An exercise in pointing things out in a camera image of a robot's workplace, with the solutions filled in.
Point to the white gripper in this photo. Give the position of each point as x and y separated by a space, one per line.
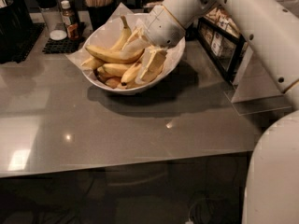
160 27

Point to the curved yellow banana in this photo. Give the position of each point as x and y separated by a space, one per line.
114 56

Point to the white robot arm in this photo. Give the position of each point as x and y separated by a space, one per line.
272 32

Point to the back upright yellow banana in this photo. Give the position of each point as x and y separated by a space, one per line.
93 63

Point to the right outer yellow banana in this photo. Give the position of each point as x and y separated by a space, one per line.
138 82

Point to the right front yellow banana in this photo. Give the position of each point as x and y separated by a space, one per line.
130 74

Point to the white bowl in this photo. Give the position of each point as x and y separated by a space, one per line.
116 57

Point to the middle short yellow banana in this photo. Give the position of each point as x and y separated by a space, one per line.
116 69

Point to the lower bruised banana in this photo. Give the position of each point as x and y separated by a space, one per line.
106 78

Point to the white paper liner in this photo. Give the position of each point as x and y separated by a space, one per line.
107 34

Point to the black cup of stirrers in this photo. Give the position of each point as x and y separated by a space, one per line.
99 11

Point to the small sauce bottle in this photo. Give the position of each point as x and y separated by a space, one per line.
70 20

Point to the black condiment rack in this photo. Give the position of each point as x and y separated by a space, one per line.
222 40

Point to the black rubber mat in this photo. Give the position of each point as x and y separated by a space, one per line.
59 42

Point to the large black mat left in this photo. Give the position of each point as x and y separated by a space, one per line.
22 49

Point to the glass sugar dispenser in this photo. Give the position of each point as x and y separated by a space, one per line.
52 17

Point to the black container left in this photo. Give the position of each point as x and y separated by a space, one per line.
15 25

